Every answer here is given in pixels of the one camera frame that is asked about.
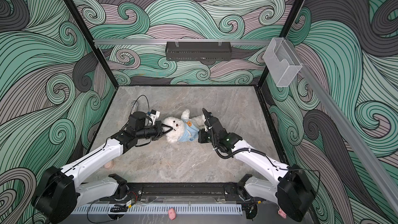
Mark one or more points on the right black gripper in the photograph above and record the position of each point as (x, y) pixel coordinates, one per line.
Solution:
(201, 133)

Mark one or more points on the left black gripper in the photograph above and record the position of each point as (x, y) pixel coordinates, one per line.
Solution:
(158, 125)

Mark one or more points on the white teddy bear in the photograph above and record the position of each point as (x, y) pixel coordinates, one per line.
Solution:
(178, 125)

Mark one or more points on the light blue teddy hoodie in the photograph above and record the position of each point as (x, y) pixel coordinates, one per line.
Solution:
(190, 133)

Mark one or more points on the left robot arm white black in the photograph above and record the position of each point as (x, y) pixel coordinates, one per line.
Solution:
(61, 190)

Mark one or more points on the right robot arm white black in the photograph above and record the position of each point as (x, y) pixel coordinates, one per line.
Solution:
(277, 173)

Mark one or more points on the clear tube with beads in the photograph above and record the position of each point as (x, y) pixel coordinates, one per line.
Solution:
(134, 107)

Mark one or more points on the small peach pink ball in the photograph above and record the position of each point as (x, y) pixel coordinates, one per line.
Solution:
(109, 165)

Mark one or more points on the small pink toy piece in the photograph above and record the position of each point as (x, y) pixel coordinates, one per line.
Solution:
(172, 214)

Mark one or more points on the pink plush toy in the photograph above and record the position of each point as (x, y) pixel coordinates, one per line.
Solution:
(282, 213)

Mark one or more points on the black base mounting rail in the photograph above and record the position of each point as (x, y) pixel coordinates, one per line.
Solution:
(183, 189)

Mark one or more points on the black wall-mounted tray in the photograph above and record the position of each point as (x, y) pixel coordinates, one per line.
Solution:
(198, 51)

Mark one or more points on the clear acrylic wall holder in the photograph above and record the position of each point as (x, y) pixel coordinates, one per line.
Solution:
(282, 61)

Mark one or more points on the white slotted cable duct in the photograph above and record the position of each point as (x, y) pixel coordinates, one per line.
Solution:
(163, 209)

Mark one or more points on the aluminium rail right wall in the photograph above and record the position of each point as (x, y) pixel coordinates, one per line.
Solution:
(376, 170)

